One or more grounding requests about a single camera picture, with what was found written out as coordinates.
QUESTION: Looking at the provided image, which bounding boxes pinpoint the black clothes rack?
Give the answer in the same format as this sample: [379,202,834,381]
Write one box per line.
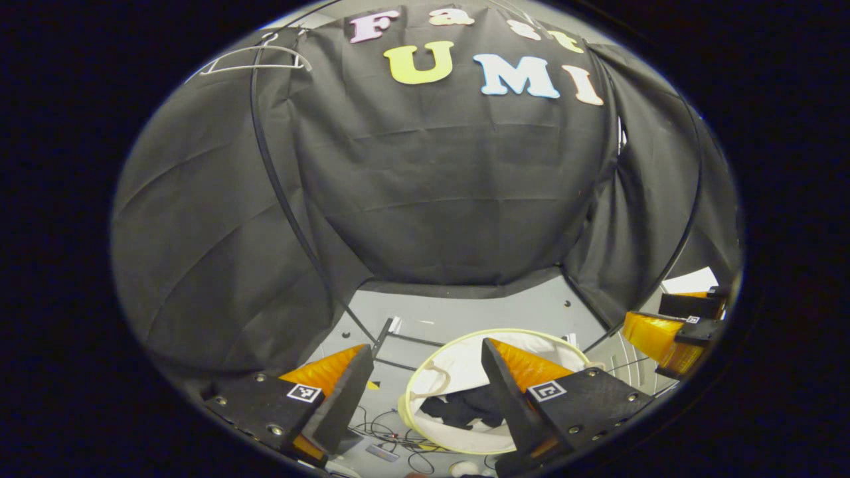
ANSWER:
[249,27,705,372]

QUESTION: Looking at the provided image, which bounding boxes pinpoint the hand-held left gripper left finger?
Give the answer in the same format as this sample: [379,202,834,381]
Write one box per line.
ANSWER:
[203,343,376,465]

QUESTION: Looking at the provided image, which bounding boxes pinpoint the black jacket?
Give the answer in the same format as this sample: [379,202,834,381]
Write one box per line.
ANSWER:
[420,384,509,431]

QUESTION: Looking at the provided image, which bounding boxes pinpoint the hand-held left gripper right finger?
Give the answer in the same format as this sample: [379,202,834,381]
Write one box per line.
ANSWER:
[481,337,658,475]

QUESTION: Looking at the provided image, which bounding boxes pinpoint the black floor cables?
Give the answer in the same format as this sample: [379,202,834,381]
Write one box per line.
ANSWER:
[349,405,492,475]

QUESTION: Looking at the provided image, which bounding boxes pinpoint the white laundry hamper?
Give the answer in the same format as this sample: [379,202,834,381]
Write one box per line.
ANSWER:
[397,328,592,456]

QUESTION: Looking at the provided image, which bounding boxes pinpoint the white clothes hanger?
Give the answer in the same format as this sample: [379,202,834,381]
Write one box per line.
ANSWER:
[199,30,313,76]

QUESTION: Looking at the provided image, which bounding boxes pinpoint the white paper sheet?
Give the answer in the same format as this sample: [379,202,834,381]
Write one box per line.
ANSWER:
[661,267,719,294]

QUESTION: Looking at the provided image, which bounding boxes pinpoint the black backdrop cloth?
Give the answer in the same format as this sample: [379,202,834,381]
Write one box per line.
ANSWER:
[110,0,741,399]

